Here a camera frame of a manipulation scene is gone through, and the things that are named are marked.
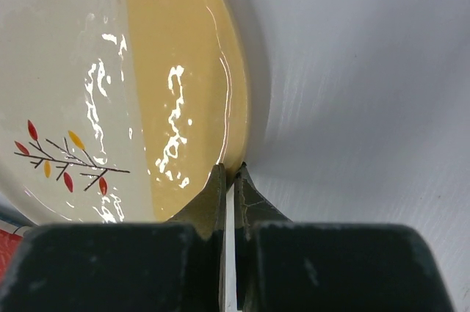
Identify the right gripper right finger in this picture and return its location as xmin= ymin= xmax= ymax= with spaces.
xmin=234 ymin=167 xmax=453 ymax=311

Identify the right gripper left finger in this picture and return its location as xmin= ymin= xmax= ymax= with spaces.
xmin=1 ymin=164 xmax=226 ymax=311

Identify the patchwork patterned placemat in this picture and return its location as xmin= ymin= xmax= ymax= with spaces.
xmin=0 ymin=217 xmax=32 ymax=280

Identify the cream yellow ceramic plate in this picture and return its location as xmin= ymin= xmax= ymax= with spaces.
xmin=1 ymin=0 xmax=250 ymax=225

